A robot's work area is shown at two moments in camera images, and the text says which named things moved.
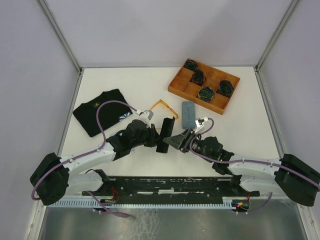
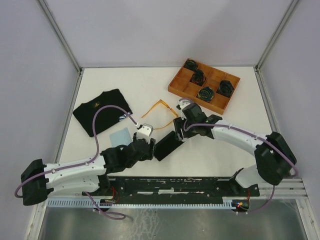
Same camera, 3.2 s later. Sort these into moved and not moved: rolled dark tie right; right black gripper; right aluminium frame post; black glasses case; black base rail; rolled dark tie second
Moved: black glasses case; right black gripper
Not moved: black base rail; rolled dark tie second; right aluminium frame post; rolled dark tie right
